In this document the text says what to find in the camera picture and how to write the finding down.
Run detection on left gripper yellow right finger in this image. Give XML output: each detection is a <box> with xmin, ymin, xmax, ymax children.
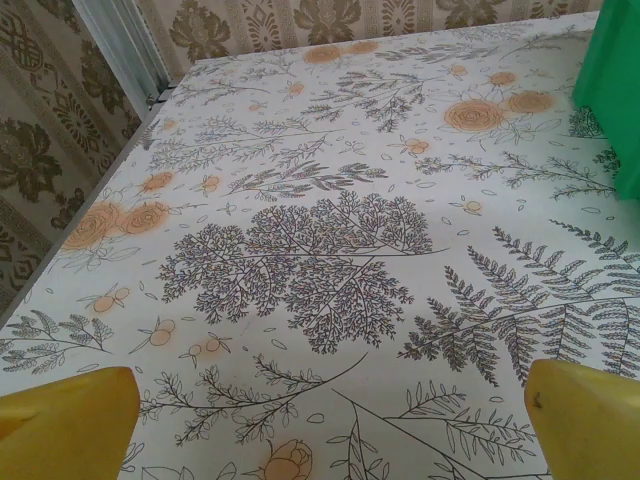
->
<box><xmin>523</xmin><ymin>358</ymin><xmax>640</xmax><ymax>480</ymax></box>

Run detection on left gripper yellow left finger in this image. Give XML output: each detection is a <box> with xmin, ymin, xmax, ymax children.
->
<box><xmin>0</xmin><ymin>365</ymin><xmax>142</xmax><ymax>480</ymax></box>

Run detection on green plastic bin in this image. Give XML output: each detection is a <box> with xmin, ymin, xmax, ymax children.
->
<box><xmin>572</xmin><ymin>0</ymin><xmax>640</xmax><ymax>204</ymax></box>

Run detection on aluminium frame post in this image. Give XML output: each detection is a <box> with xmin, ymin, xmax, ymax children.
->
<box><xmin>74</xmin><ymin>0</ymin><xmax>174</xmax><ymax>109</ymax></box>

